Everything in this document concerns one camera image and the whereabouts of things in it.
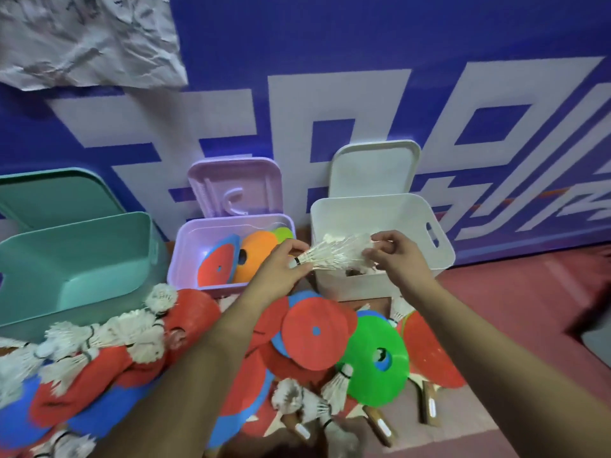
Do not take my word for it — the person's right hand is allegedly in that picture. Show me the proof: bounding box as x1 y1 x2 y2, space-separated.
362 230 433 292

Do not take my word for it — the person's left hand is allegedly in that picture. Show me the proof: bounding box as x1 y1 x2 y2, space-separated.
249 238 315 307

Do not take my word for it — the long nested shuttlecock stack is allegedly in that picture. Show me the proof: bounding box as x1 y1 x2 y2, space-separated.
289 233 379 273

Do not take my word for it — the person's left forearm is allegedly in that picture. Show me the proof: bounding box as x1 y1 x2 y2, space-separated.
91 293 289 458

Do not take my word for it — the person's right forearm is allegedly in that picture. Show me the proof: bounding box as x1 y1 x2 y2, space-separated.
394 274 611 458

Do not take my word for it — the orange disc cone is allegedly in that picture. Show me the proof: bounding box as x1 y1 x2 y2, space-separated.
232 231 279 285

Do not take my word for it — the white plastic storage box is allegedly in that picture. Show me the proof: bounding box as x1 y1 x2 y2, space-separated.
310 193 456 303

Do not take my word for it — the pile of red blue discs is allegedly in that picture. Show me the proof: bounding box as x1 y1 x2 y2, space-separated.
0 287 467 458

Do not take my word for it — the red blue-rimmed disc cone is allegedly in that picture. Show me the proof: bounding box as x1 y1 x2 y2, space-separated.
197 234 241 288

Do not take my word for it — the white plastic box lid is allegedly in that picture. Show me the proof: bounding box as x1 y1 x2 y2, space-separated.
329 140 422 198

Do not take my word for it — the lilac plastic box lid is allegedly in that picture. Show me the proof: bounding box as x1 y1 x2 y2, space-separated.
187 157 281 220

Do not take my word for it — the lilac plastic storage box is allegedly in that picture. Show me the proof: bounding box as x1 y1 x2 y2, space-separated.
167 213 297 298

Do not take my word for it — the white feather shuttlecock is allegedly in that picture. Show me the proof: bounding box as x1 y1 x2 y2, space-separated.
323 421 361 458
321 363 355 412
271 378 306 416
301 390 332 426

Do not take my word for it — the bright green disc cone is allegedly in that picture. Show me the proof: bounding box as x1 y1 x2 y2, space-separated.
341 314 411 409

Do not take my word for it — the red table tennis paddle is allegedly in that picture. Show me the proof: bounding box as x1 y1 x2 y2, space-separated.
418 379 442 426
361 403 399 448
284 413 314 442

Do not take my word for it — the blue banner with white print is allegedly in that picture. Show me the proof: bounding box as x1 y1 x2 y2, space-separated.
0 0 611 268

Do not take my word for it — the teal plastic storage box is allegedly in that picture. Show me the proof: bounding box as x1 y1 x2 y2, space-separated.
0 212 166 328

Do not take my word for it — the pile of white shuttlecocks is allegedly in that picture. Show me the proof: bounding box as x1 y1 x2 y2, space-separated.
0 283 180 458

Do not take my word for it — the teal plastic box lid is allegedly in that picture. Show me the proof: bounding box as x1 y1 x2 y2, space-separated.
0 168 130 232

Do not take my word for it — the crumpled white paper sheet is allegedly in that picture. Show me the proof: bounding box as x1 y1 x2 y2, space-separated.
0 0 188 92

